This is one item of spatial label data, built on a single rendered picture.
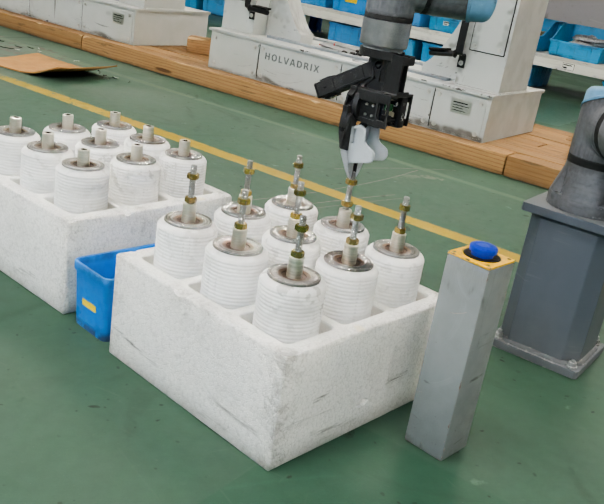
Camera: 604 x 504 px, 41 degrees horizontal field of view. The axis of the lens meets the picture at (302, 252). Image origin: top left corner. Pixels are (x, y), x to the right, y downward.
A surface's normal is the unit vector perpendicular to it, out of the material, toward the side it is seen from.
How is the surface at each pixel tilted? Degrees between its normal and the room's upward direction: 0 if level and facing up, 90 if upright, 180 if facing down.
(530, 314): 90
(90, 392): 0
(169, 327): 90
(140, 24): 90
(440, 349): 90
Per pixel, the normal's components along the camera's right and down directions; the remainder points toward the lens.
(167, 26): 0.80, 0.33
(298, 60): -0.58, 0.20
